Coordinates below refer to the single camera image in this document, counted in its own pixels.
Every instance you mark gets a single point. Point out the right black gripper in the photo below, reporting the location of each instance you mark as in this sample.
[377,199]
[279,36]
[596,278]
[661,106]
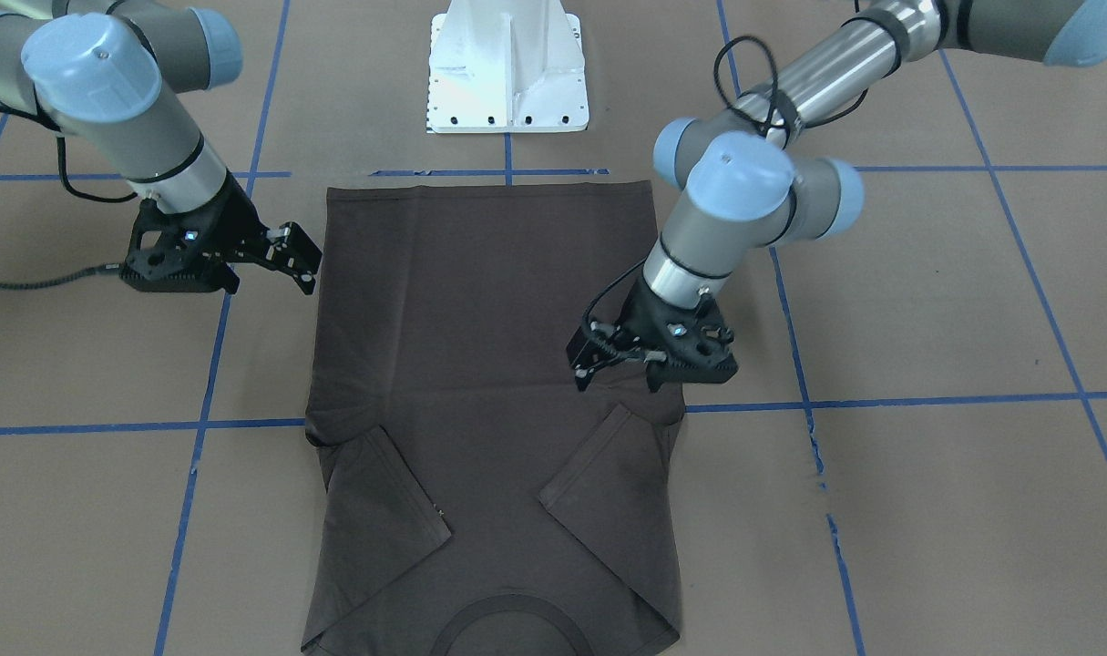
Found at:
[231,216]

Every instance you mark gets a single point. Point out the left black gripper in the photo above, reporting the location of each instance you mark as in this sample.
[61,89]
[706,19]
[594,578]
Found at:
[642,313]

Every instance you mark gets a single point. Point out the dark brown t-shirt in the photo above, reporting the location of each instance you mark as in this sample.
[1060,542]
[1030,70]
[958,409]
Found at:
[477,503]

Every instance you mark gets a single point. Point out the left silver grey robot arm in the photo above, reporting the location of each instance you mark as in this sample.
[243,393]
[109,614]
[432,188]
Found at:
[741,190]

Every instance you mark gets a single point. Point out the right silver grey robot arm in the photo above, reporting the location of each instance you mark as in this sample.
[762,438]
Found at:
[111,72]

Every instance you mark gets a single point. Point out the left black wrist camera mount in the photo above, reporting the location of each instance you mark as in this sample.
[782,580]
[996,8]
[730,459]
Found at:
[699,337]

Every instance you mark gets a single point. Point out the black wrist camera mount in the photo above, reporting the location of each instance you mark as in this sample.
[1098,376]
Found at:
[699,337]
[176,254]

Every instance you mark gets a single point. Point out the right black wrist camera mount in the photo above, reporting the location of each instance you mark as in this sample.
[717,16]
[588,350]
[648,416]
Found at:
[176,254]

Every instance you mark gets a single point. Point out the white metal camera stand base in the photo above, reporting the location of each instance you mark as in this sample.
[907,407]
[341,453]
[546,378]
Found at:
[506,67]

